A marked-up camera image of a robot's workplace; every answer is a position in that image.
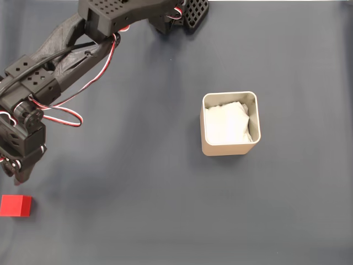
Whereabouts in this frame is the red cube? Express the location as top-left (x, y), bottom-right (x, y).
top-left (0, 194), bottom-right (33, 218)

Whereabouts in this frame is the beige square box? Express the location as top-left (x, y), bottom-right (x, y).
top-left (200, 90), bottom-right (262, 157)

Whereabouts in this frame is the white tissue padding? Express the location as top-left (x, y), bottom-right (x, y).
top-left (205, 101), bottom-right (254, 145)

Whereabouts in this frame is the red white black servo cable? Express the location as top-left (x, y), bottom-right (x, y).
top-left (33, 33), bottom-right (118, 127)

